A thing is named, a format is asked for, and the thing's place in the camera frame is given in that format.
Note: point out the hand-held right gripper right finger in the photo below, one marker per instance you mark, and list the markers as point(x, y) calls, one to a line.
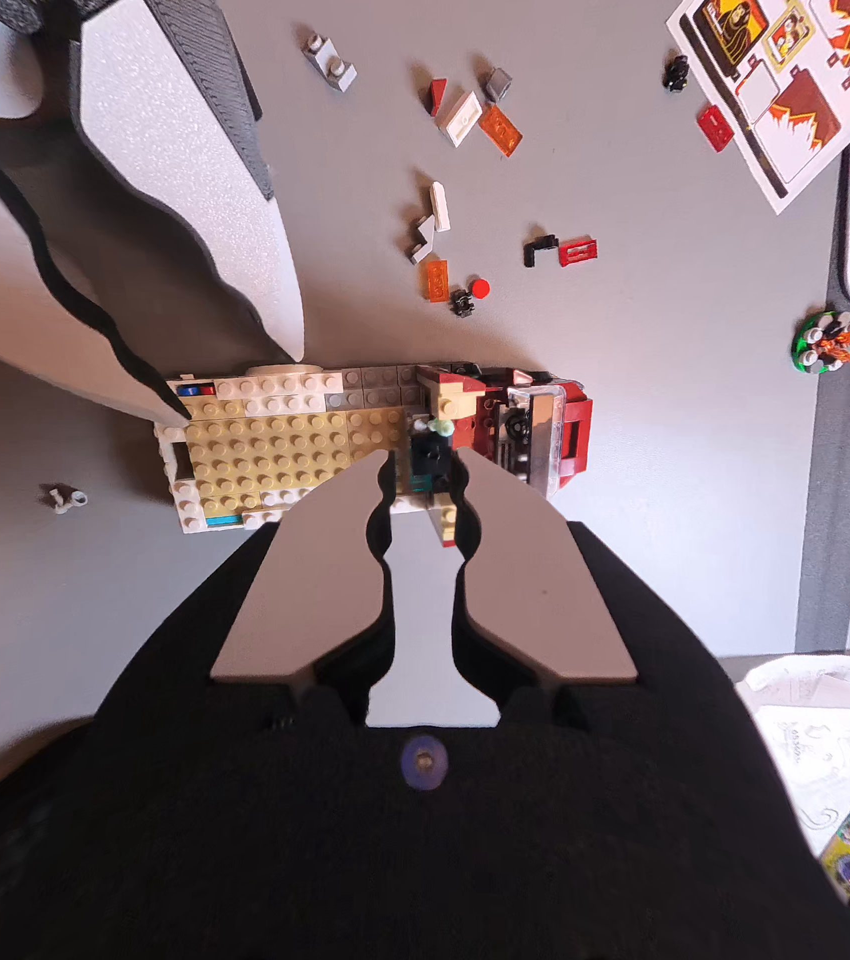
point(537, 592)

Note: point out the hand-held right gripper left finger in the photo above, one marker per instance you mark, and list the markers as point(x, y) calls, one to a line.
point(312, 592)

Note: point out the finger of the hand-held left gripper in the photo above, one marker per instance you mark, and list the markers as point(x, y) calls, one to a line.
point(20, 300)
point(185, 165)

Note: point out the toy brick camper van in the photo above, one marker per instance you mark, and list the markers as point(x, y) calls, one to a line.
point(282, 442)

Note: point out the transparent teal brick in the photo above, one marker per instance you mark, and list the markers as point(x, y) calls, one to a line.
point(421, 484)

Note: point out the black square tile brick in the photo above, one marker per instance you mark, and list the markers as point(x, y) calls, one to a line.
point(428, 454)

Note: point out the mint green cylinder brick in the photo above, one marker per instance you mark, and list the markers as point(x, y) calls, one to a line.
point(440, 427)

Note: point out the grey tap brick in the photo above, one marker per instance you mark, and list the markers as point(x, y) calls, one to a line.
point(65, 497)

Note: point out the grey desk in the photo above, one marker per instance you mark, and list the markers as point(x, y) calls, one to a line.
point(657, 450)

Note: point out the dark red slope brick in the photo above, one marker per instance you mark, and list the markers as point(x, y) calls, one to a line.
point(436, 96)

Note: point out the white tile brick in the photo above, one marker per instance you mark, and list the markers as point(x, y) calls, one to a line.
point(438, 206)

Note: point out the white slope brick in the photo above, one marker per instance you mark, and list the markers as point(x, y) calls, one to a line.
point(461, 118)

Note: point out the transparent orange brick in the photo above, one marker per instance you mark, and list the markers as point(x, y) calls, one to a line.
point(436, 281)
point(500, 129)

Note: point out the small grey round brick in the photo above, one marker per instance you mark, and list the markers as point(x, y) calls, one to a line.
point(498, 84)

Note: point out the small black brick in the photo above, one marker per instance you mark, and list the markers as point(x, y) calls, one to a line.
point(462, 302)
point(676, 73)

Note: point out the red round stud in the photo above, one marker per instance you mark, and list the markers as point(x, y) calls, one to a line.
point(479, 287)

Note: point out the black clip brick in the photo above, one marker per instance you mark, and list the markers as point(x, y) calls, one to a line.
point(539, 250)

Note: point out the transparent red brick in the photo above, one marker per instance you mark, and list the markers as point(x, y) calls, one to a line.
point(578, 251)

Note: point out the campfire brick build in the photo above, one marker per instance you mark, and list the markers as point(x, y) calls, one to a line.
point(818, 349)

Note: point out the small red brick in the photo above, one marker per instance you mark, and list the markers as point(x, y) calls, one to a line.
point(715, 127)

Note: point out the sticker sheet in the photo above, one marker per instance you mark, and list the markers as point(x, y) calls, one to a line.
point(792, 112)

